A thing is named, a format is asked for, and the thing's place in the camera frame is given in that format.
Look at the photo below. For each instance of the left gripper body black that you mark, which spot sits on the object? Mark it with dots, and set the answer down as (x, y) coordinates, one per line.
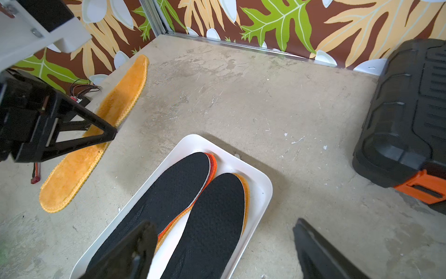
(26, 108)

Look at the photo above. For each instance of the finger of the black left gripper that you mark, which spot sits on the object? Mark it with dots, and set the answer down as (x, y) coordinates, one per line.
(63, 105)

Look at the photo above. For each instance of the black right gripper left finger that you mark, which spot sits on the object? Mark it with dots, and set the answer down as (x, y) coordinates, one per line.
(131, 258)

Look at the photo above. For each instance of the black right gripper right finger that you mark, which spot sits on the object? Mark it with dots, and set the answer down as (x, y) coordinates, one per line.
(318, 258)

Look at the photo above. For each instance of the black insole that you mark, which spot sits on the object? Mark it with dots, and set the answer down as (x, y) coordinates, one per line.
(212, 232)
(141, 211)

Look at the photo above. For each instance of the red white patterned insole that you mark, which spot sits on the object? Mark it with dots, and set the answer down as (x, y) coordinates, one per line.
(175, 192)

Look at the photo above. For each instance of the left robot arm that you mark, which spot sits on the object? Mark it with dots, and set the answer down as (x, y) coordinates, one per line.
(29, 26)

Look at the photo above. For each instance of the white plastic storage tray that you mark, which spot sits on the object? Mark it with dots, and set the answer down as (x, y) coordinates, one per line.
(260, 186)

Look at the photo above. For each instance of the black plastic tool case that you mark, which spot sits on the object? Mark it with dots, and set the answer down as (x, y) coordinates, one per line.
(403, 139)

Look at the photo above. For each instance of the aluminium frame post left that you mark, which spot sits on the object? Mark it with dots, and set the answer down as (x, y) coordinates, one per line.
(153, 15)

